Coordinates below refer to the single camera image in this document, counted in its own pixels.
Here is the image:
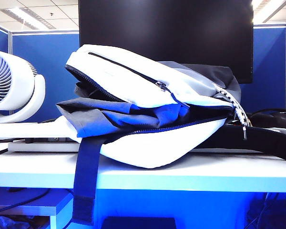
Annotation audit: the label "crumpled plastic bag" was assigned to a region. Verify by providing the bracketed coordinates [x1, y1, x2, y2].
[0, 214, 51, 229]

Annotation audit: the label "black monitor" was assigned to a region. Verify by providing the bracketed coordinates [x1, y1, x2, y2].
[78, 0, 255, 84]

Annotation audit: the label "silver partition post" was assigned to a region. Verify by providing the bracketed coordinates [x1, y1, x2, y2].
[8, 31, 14, 115]

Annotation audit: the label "black cable under table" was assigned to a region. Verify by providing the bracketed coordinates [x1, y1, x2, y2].
[0, 188, 50, 214]

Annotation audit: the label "dark cable bundle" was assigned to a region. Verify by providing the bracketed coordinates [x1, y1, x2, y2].
[246, 192, 286, 229]

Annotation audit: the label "gray metal bracket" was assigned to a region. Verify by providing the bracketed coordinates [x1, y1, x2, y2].
[26, 137, 60, 143]

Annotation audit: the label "gray clothes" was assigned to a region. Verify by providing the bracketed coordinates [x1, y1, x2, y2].
[56, 97, 193, 139]

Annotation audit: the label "white gray backpack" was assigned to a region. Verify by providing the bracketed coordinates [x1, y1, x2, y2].
[56, 44, 243, 226]

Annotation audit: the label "ceiling light panel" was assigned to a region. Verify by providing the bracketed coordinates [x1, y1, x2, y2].
[3, 7, 57, 31]
[251, 0, 286, 23]

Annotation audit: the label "black padded bag strap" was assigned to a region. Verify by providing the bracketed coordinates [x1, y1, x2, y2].
[193, 125, 286, 163]

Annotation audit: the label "black white drawstring cord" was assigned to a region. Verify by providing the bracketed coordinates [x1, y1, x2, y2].
[214, 84, 251, 141]

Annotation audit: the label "white desk fan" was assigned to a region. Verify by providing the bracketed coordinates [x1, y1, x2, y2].
[0, 49, 46, 124]

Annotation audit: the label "black box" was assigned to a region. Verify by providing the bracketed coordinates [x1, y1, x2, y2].
[102, 217, 177, 229]

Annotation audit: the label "white low shelf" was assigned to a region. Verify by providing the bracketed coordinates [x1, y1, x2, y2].
[0, 189, 74, 229]

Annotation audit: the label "white flat base board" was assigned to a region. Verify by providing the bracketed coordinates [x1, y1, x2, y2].
[8, 139, 82, 153]

